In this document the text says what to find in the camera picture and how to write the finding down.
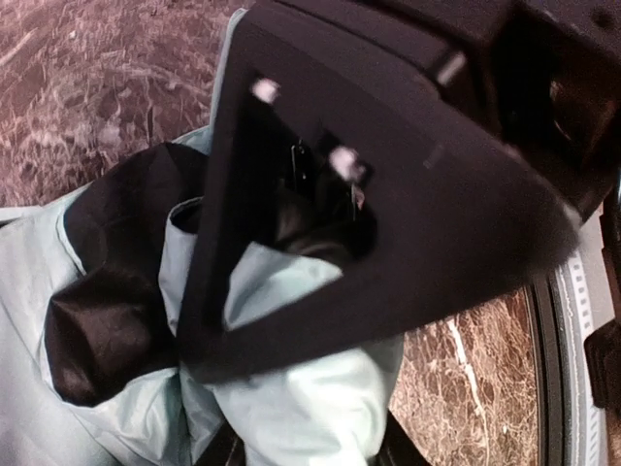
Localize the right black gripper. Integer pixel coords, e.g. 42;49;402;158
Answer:
271;1;620;223

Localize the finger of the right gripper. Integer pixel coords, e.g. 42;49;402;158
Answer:
178;1;580;383

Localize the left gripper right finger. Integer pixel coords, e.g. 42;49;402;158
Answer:
375;416;431;466

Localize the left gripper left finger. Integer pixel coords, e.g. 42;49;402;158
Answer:
203;426;246;466

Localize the mint green folding umbrella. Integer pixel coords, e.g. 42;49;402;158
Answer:
0;9;407;466

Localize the black front table rail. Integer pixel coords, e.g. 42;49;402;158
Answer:
527;277;565;466

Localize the white slotted cable duct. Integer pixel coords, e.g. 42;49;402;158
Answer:
555;247;621;466

